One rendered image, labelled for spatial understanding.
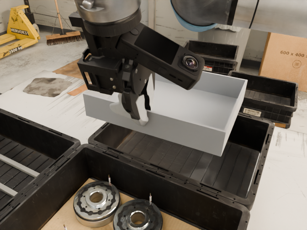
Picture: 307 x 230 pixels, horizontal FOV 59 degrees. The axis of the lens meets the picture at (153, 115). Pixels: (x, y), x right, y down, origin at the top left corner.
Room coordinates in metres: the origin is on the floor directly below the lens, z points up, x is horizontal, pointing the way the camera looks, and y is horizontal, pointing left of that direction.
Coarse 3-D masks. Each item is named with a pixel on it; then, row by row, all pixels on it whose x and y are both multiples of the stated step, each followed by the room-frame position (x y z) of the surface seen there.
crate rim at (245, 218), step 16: (64, 160) 0.43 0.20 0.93; (128, 160) 0.43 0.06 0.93; (48, 176) 0.38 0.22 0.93; (160, 176) 0.38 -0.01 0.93; (32, 192) 0.34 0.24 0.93; (192, 192) 0.35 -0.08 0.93; (208, 192) 0.34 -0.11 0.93; (16, 208) 0.31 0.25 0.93; (240, 208) 0.31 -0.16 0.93; (0, 224) 0.27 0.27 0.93; (240, 224) 0.27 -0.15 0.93
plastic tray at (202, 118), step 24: (96, 96) 0.42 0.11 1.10; (168, 96) 0.51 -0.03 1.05; (192, 96) 0.51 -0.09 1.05; (216, 96) 0.51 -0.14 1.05; (240, 96) 0.43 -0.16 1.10; (120, 120) 0.40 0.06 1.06; (168, 120) 0.36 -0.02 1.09; (192, 120) 0.41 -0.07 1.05; (216, 120) 0.41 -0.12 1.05; (192, 144) 0.34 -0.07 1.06; (216, 144) 0.32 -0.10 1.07
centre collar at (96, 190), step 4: (96, 188) 0.40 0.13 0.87; (100, 188) 0.40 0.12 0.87; (88, 192) 0.39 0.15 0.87; (92, 192) 0.39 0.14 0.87; (96, 192) 0.39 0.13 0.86; (100, 192) 0.39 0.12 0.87; (104, 192) 0.39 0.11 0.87; (88, 196) 0.38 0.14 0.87; (104, 196) 0.38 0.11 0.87; (88, 200) 0.37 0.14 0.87; (104, 200) 0.37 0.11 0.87; (88, 204) 0.36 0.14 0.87; (92, 204) 0.36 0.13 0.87; (96, 204) 0.36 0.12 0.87; (100, 204) 0.36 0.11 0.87
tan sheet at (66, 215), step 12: (72, 204) 0.39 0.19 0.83; (60, 216) 0.35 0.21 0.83; (72, 216) 0.35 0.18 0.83; (168, 216) 0.35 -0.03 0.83; (48, 228) 0.33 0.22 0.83; (60, 228) 0.33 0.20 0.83; (72, 228) 0.33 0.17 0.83; (84, 228) 0.33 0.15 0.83; (96, 228) 0.33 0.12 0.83; (108, 228) 0.33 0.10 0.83; (168, 228) 0.33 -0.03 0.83; (180, 228) 0.33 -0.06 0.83; (192, 228) 0.33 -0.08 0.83
